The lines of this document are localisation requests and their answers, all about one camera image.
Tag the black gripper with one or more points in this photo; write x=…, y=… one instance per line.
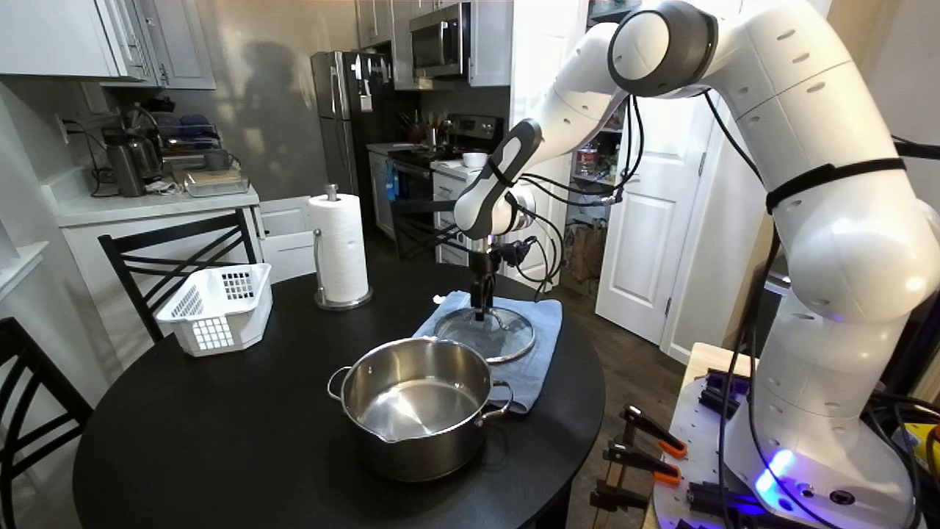
x=486, y=258

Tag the glass pot lid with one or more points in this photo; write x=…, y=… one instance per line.
x=499, y=338

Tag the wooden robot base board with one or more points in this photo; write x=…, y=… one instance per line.
x=698, y=428

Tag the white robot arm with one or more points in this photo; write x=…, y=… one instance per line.
x=861, y=250

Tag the stainless steel pot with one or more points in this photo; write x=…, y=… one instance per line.
x=418, y=406

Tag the blue dish towel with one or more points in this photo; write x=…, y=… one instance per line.
x=529, y=372

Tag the paper towel roll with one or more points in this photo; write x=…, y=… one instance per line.
x=339, y=247

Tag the white bowl on counter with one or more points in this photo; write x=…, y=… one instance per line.
x=473, y=159

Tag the white door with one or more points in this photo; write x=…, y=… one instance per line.
x=661, y=150

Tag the black orange clamp upper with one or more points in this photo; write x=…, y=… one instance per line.
x=665, y=440

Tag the black orange clamp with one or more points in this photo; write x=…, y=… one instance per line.
x=665, y=440
x=637, y=459

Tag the black orange clamp lower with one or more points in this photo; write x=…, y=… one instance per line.
x=637, y=459

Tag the black refrigerator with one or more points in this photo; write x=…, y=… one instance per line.
x=352, y=95

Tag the microwave oven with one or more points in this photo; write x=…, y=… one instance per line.
x=439, y=42

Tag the white plastic basket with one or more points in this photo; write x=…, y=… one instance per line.
x=217, y=309

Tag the black chair behind table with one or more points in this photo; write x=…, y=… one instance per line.
x=154, y=266

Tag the coffee machine on counter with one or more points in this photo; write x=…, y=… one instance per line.
x=132, y=142

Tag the black chair at left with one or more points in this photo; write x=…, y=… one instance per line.
x=38, y=409

